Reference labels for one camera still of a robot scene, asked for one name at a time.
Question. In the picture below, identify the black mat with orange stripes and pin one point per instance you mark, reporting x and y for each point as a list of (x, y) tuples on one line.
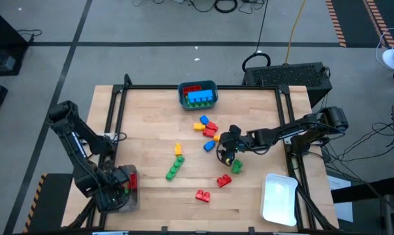
[(53, 202), (353, 19)]

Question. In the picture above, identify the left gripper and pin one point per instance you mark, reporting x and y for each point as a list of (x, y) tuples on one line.
[(109, 191)]

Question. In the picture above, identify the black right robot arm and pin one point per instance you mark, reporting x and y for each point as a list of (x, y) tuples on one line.
[(275, 132)]

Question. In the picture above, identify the yellow one-stud block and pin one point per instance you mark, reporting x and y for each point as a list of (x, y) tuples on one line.
[(178, 149), (198, 126), (216, 138)]

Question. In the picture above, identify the green two-stud block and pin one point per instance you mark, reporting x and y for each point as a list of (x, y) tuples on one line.
[(236, 166), (127, 188)]

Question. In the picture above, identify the red two-stud block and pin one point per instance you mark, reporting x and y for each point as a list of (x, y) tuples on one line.
[(202, 196), (223, 181), (133, 181)]

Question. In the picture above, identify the white plastic bin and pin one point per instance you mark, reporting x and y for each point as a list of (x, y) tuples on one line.
[(278, 199)]

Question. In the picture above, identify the black perforated computer case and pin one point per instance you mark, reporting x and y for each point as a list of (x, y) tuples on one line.
[(288, 76)]

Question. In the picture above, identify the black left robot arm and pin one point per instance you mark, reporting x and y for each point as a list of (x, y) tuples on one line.
[(76, 140)]

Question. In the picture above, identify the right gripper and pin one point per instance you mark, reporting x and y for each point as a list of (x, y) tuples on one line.
[(237, 140)]

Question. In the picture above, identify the white round stand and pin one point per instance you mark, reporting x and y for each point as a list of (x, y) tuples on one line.
[(391, 58)]

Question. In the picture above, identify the red four-stud block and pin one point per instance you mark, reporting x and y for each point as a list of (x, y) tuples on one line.
[(192, 88)]

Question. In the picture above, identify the red one-stud block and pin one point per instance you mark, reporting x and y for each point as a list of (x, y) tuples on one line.
[(212, 126), (209, 133)]

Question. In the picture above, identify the teal plastic bin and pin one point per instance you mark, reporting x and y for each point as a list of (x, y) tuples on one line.
[(208, 85)]

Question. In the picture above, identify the black table frame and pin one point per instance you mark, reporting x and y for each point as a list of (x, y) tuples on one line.
[(145, 87)]

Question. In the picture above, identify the green four-stud block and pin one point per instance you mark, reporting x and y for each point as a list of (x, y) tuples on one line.
[(202, 105), (175, 168)]

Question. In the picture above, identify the blue four-stud block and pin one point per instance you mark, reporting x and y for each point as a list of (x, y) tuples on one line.
[(200, 96)]

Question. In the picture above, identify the blue one-stud block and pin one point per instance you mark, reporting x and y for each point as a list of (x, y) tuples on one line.
[(209, 146), (204, 119)]

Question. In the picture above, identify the white paper sheet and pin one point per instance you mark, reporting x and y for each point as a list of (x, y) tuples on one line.
[(340, 202)]

